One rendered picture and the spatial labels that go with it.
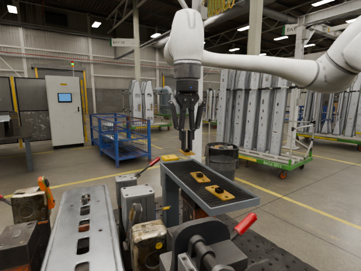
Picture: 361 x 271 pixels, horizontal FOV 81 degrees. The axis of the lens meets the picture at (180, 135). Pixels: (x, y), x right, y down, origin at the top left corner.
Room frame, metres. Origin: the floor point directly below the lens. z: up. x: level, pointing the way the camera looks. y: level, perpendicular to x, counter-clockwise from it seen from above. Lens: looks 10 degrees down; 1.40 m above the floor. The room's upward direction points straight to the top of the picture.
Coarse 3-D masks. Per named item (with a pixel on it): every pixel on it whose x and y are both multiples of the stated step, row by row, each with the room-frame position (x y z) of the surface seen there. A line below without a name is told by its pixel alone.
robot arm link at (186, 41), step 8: (176, 16) 0.70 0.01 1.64; (184, 16) 0.68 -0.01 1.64; (192, 16) 0.69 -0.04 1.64; (200, 16) 0.71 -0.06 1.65; (176, 24) 0.69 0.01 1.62; (184, 24) 0.68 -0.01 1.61; (192, 24) 0.68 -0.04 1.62; (200, 24) 0.70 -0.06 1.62; (176, 32) 0.69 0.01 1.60; (184, 32) 0.68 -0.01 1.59; (192, 32) 0.68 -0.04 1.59; (200, 32) 0.69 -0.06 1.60; (176, 40) 0.69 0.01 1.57; (184, 40) 0.68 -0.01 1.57; (192, 40) 0.68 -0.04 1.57; (200, 40) 0.69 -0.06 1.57; (168, 48) 0.79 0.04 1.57; (176, 48) 0.69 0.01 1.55; (184, 48) 0.68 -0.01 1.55; (192, 48) 0.68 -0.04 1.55; (200, 48) 0.69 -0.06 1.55; (176, 56) 0.70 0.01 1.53; (184, 56) 0.68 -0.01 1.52; (192, 56) 0.68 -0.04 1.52; (200, 56) 0.71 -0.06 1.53
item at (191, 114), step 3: (192, 99) 0.71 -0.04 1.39; (192, 102) 0.71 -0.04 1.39; (192, 105) 0.71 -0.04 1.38; (189, 108) 0.74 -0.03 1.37; (192, 108) 0.71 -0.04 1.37; (189, 111) 0.73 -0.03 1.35; (192, 111) 0.72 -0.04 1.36; (189, 114) 0.73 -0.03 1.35; (192, 114) 0.72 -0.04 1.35; (189, 117) 0.74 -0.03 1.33; (192, 117) 0.72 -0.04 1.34; (189, 120) 0.74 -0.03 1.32; (192, 120) 0.72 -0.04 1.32; (189, 123) 0.74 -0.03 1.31; (192, 123) 0.72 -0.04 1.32; (192, 126) 0.72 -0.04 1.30; (192, 129) 0.72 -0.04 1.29; (195, 129) 0.72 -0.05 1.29
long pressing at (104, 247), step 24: (72, 192) 0.86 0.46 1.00; (96, 192) 0.86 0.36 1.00; (72, 216) 0.67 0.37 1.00; (96, 216) 0.67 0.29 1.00; (48, 240) 0.55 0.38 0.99; (72, 240) 0.55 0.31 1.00; (96, 240) 0.55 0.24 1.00; (48, 264) 0.46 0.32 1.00; (72, 264) 0.46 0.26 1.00; (96, 264) 0.46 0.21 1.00; (120, 264) 0.45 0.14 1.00
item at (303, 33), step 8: (344, 16) 5.15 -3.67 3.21; (304, 24) 5.85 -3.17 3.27; (312, 24) 5.71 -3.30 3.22; (320, 24) 5.65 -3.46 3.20; (304, 32) 5.81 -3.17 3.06; (312, 32) 6.24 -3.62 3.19; (296, 40) 5.99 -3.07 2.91; (304, 40) 5.95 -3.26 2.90; (296, 48) 5.98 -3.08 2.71; (296, 56) 5.96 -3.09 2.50; (296, 104) 5.88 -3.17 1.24; (296, 112) 5.91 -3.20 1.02; (296, 120) 5.93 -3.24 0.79; (288, 128) 5.99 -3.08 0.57; (288, 136) 5.97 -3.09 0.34; (288, 144) 5.96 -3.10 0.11
